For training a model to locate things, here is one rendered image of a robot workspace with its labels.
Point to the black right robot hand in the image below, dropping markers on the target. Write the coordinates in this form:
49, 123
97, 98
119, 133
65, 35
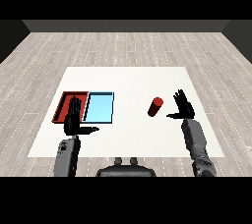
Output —
185, 109

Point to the red shallow open box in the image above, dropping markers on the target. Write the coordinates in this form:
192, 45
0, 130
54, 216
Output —
66, 107

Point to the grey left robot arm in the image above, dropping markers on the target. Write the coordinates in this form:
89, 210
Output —
66, 157

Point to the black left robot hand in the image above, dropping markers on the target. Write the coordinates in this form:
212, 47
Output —
72, 123

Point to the red can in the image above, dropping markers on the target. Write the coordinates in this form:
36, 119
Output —
155, 106

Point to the light blue shallow open box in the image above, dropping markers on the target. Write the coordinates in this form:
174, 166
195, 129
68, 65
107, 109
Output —
99, 107

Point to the dark grey robot body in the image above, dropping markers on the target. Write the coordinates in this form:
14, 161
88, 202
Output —
126, 169

